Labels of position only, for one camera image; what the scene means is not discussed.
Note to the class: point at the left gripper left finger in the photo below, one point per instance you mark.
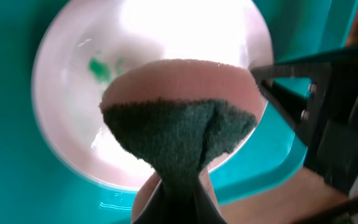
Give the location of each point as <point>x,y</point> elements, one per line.
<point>158,210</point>

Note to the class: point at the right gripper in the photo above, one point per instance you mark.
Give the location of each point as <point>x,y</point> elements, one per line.
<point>321,105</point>

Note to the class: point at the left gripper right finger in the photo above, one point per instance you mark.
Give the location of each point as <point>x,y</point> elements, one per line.
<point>206,212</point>

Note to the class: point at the orange and black sponge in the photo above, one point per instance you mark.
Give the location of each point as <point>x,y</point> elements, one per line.
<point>178,116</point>

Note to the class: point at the white plate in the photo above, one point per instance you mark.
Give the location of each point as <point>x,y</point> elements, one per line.
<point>90,43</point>

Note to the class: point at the teal plastic serving tray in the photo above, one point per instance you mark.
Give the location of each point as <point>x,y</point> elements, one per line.
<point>255,186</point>

